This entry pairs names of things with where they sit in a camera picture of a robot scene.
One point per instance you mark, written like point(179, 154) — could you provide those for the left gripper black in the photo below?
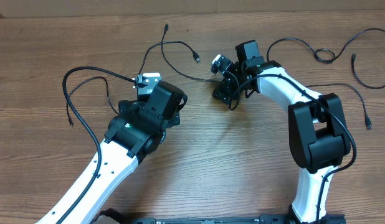
point(131, 107)

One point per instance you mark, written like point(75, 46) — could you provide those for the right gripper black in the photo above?
point(227, 87)

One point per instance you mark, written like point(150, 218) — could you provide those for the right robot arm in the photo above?
point(318, 136)

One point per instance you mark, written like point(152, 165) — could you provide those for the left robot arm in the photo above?
point(137, 131)

